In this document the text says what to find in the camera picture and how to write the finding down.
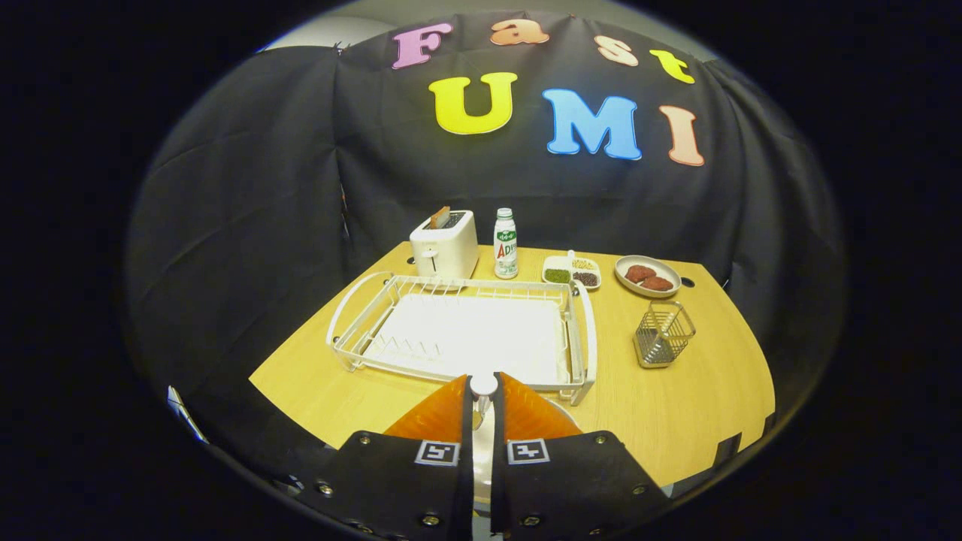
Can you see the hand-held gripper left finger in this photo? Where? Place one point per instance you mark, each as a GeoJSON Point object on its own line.
{"type": "Point", "coordinates": [466, 466]}

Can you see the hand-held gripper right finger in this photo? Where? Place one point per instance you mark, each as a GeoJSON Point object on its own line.
{"type": "Point", "coordinates": [500, 473]}

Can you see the cream plate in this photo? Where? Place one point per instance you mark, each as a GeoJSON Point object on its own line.
{"type": "Point", "coordinates": [482, 469]}

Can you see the white divided condiment dish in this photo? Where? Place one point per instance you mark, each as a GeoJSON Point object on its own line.
{"type": "Point", "coordinates": [586, 264]}

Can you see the grey plate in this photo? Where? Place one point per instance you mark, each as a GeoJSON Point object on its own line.
{"type": "Point", "coordinates": [665, 269]}

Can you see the white toaster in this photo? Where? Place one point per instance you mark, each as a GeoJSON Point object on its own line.
{"type": "Point", "coordinates": [451, 248]}

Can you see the white drink bottle green label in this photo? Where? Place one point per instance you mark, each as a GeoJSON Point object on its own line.
{"type": "Point", "coordinates": [506, 248]}

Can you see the red meat patty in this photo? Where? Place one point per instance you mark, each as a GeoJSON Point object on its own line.
{"type": "Point", "coordinates": [639, 273]}
{"type": "Point", "coordinates": [657, 284]}

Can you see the brown toast slice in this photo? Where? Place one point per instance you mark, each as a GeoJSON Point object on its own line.
{"type": "Point", "coordinates": [440, 217]}

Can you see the black backdrop cloth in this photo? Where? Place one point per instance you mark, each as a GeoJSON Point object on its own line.
{"type": "Point", "coordinates": [248, 225]}

